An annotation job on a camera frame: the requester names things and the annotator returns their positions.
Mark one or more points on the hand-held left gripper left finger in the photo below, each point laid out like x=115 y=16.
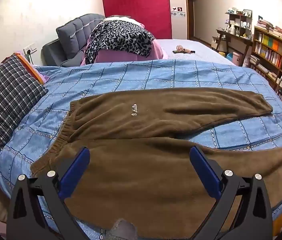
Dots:
x=74 y=172

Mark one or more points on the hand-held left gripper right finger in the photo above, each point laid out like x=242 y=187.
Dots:
x=204 y=172

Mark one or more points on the brown fleece pants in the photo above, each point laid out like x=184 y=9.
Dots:
x=141 y=170

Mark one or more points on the dark plaid pillow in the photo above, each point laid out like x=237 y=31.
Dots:
x=8 y=97

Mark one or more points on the wooden bookshelf with books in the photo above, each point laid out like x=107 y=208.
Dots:
x=270 y=50

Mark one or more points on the pink bin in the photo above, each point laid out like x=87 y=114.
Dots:
x=237 y=58

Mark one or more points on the orange edged pillow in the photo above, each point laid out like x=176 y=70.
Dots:
x=32 y=71

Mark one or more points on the blue checked blanket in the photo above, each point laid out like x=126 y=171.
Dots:
x=131 y=77

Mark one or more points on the lavender bed sheet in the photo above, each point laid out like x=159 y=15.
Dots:
x=205 y=52

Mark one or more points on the pink duvet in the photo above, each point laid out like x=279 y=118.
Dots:
x=121 y=56

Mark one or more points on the wooden desk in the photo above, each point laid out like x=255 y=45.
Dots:
x=235 y=37

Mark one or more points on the small pink hand fan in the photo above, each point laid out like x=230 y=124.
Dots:
x=180 y=47

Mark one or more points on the grey padded headboard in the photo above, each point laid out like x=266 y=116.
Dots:
x=73 y=35

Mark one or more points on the small wooden desk shelf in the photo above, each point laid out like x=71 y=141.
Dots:
x=239 y=21

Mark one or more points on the leopard print blanket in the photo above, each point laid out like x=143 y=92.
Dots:
x=121 y=38

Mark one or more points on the wooden wardrobe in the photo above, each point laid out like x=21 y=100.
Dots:
x=179 y=0

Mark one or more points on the red wardrobe panel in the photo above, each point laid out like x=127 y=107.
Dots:
x=141 y=7

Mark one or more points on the white wall socket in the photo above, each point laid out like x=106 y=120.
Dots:
x=30 y=48

